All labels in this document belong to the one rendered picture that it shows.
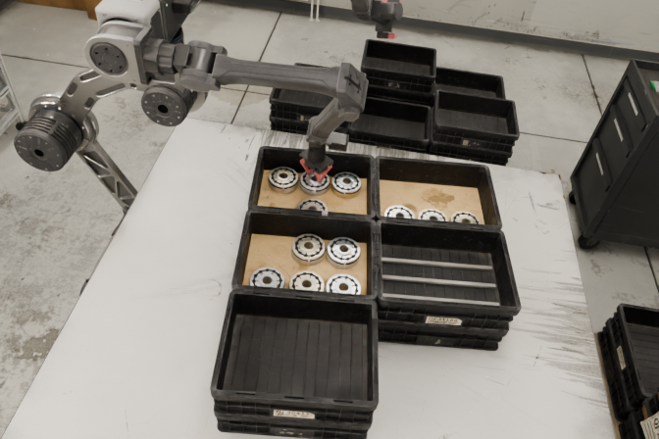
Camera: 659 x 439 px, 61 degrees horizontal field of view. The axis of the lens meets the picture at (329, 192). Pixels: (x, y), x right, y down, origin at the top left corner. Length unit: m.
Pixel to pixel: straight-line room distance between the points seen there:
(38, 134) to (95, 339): 0.71
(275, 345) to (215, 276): 0.40
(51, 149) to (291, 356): 1.08
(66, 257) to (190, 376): 1.42
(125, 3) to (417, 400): 1.30
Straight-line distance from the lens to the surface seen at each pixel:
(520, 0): 4.66
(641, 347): 2.65
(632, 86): 2.96
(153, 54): 1.41
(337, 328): 1.62
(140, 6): 1.51
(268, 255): 1.76
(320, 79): 1.32
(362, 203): 1.93
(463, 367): 1.78
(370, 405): 1.42
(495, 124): 3.01
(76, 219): 3.14
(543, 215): 2.29
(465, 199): 2.03
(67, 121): 2.15
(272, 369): 1.55
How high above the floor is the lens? 2.21
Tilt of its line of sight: 45 degrees down
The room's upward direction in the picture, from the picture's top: 6 degrees clockwise
